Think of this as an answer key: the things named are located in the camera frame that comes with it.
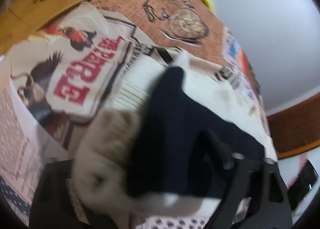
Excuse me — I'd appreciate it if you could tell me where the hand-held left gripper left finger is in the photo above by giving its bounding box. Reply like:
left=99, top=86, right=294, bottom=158
left=29, top=160, right=105, bottom=229

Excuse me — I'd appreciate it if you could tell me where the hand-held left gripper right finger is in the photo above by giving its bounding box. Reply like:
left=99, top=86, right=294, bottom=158
left=205, top=129, right=293, bottom=229

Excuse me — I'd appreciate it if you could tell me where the black white striped cat sweater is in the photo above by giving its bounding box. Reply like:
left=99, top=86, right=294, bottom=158
left=72, top=50, right=278, bottom=229

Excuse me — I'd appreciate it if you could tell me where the printed bed sheet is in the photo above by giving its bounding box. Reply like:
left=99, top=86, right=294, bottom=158
left=0, top=0, right=278, bottom=229

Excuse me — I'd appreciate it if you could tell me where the yellow foam arch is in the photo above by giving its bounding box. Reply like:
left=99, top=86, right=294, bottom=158
left=192, top=0, right=216, bottom=12

